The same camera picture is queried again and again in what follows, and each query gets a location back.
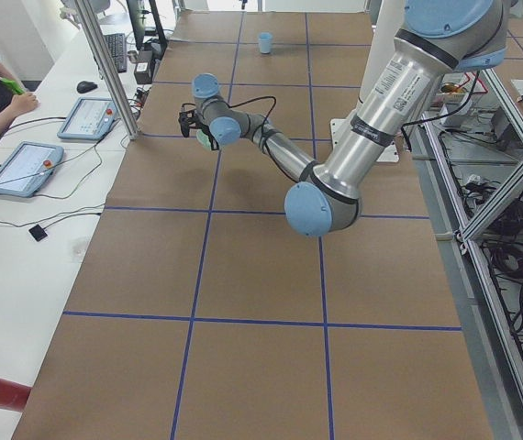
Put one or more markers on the small black square pad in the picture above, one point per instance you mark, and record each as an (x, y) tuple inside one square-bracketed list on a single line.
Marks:
[(38, 233)]

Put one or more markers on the lower teach pendant tablet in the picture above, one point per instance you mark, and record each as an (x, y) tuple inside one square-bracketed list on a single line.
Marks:
[(28, 167)]

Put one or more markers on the light green bowl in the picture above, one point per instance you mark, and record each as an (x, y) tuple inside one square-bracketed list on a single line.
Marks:
[(204, 140)]

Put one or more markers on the person's hand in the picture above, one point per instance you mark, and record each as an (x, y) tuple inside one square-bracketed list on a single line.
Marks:
[(23, 103)]

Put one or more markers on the upper teach pendant tablet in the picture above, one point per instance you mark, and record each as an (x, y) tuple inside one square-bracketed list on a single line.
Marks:
[(89, 120)]

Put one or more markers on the black keyboard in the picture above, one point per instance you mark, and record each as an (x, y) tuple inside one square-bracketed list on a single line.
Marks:
[(117, 46)]

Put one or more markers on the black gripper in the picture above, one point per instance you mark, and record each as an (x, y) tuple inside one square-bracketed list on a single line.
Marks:
[(201, 129)]

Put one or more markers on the aluminium frame post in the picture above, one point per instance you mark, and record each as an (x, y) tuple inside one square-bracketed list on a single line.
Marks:
[(97, 44)]

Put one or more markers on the teach pendant tablet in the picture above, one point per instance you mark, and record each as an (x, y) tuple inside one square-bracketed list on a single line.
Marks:
[(89, 120), (28, 167)]

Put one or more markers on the brown paper table mat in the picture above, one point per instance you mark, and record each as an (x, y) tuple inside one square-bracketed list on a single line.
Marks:
[(198, 313)]

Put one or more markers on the light blue plastic cup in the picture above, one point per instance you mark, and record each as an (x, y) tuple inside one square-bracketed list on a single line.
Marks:
[(265, 43)]

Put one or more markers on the black computer mouse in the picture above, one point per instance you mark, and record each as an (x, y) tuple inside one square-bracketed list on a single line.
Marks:
[(84, 87)]

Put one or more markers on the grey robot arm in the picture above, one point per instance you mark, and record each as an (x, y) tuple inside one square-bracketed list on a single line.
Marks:
[(436, 38)]

